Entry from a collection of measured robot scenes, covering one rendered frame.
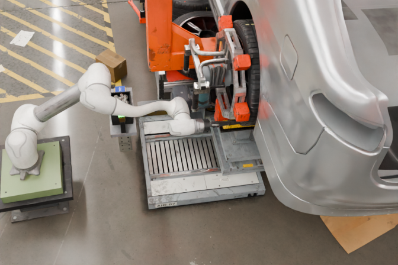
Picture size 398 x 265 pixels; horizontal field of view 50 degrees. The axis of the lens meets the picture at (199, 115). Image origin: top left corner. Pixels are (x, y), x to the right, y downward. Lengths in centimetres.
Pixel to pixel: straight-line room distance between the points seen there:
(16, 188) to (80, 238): 53
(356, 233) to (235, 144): 103
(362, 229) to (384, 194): 128
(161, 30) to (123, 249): 145
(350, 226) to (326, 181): 134
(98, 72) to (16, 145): 64
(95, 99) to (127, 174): 98
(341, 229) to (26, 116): 219
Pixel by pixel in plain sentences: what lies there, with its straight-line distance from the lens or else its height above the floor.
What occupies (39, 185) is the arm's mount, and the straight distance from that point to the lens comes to 278.
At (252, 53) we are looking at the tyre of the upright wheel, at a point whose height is 114.
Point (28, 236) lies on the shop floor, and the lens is 305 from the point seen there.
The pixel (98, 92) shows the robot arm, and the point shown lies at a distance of 236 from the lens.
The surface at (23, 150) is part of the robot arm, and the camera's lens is 266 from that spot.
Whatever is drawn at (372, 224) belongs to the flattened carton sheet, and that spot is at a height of 1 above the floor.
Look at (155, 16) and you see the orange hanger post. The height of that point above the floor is 100.
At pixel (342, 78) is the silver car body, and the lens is 159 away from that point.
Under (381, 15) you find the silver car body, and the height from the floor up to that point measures 105.
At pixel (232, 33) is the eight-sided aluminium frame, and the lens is 254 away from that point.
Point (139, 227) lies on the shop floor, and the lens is 295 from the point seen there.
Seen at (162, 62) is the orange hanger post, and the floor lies 61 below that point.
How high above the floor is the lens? 263
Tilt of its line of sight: 48 degrees down
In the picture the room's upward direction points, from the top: 5 degrees clockwise
